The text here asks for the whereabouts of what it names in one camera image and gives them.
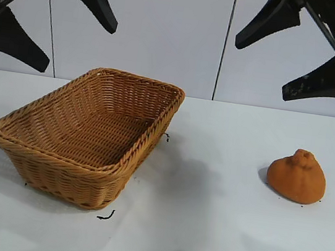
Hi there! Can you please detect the brown woven wicker basket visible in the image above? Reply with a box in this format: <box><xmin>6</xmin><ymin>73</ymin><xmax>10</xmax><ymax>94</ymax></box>
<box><xmin>0</xmin><ymin>51</ymin><xmax>189</xmax><ymax>222</ymax></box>

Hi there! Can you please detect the orange knobbed toy fruit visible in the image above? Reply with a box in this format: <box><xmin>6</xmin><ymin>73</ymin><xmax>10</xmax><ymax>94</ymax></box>
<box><xmin>262</xmin><ymin>144</ymin><xmax>332</xmax><ymax>208</ymax></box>

